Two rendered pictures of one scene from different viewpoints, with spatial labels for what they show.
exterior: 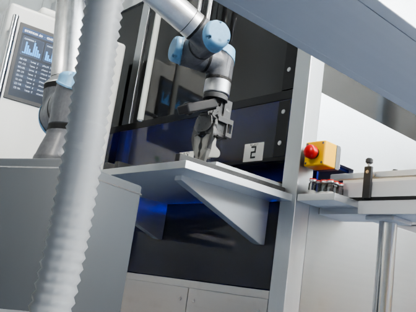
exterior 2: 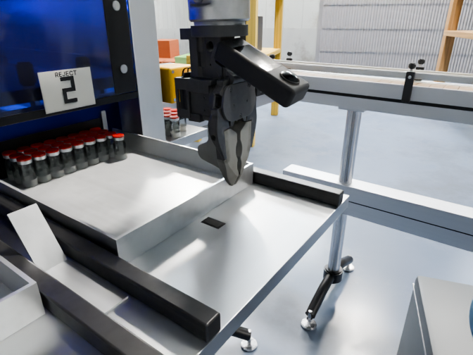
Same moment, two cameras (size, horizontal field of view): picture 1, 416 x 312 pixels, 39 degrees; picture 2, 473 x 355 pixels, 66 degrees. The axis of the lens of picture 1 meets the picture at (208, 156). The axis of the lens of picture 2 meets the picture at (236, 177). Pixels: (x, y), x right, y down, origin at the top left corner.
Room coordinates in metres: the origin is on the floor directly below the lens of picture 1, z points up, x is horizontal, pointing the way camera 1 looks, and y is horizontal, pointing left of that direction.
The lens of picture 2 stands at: (1.69, 0.48, 1.12)
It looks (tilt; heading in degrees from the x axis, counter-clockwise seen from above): 24 degrees down; 255
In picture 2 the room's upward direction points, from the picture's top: straight up
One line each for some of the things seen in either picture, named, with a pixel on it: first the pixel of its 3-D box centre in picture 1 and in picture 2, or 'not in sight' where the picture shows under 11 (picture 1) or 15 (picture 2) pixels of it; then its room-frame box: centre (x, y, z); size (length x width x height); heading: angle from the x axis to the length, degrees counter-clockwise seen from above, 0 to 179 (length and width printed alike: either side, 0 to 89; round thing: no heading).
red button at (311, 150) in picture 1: (311, 151); not in sight; (1.59, -0.29, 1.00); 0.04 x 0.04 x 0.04; 40
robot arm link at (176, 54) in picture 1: (192, 52); not in sight; (1.53, 0.09, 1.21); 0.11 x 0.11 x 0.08; 25
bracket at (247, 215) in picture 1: (221, 212); not in sight; (1.62, -0.06, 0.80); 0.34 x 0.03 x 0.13; 130
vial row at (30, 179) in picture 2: not in sight; (73, 156); (1.81, -0.15, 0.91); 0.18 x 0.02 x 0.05; 40
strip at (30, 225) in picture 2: not in sight; (65, 254); (1.78, 0.15, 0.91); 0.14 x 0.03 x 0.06; 130
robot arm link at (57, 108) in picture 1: (78, 102); not in sight; (1.30, 0.31, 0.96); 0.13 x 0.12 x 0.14; 25
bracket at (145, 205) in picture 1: (123, 212); not in sight; (2.01, 0.26, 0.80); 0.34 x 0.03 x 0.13; 130
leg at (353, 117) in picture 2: not in sight; (342, 202); (0.96, -0.64, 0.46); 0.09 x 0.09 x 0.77; 40
